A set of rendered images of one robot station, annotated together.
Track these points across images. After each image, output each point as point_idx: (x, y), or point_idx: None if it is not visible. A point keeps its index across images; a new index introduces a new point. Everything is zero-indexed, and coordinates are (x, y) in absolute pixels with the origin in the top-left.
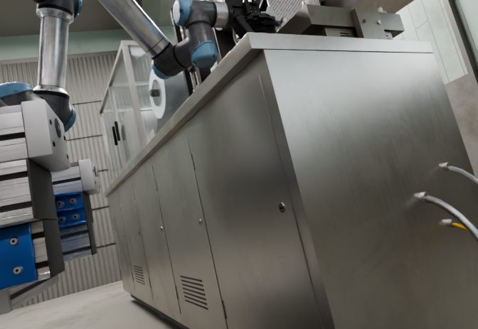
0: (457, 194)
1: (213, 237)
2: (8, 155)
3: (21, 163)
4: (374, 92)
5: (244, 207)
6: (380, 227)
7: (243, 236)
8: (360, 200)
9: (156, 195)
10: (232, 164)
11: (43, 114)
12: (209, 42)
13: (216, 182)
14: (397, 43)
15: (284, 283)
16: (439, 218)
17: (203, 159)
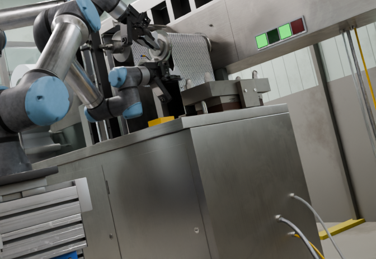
0: (299, 214)
1: (126, 249)
2: (71, 212)
3: (78, 216)
4: (252, 147)
5: (163, 227)
6: (253, 240)
7: (159, 248)
8: (243, 223)
9: None
10: (153, 196)
11: (86, 187)
12: (139, 103)
13: (135, 207)
14: (266, 109)
15: None
16: (287, 231)
17: (121, 187)
